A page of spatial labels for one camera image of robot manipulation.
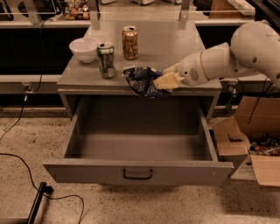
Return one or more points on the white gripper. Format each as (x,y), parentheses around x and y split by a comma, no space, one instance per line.
(189,70)

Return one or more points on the blue chip bag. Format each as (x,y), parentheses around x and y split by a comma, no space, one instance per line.
(140,80)

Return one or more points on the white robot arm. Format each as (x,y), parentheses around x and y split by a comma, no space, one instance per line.
(254,49)

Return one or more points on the grey cabinet with counter top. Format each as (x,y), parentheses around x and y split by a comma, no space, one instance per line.
(160,45)

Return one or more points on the open grey top drawer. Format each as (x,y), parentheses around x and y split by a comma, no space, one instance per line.
(173,140)

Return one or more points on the gold soda can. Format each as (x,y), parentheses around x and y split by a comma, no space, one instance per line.
(130,42)

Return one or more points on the green soda can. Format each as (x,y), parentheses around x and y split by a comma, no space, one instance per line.
(105,53)

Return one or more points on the white bowl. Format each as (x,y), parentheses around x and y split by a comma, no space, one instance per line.
(84,49)

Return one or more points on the cardboard box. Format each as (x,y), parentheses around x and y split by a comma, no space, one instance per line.
(254,118)

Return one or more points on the colourful items on shelf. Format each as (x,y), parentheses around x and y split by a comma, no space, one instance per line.
(76,10)

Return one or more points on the snack items in box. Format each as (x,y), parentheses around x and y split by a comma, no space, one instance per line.
(266,146)

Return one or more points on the white paper sheet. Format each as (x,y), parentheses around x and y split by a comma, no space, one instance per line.
(243,169)

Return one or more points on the black metal stand base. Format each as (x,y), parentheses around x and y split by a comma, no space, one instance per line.
(44,189)

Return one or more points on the black drawer handle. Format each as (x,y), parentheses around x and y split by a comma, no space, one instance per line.
(137,175)

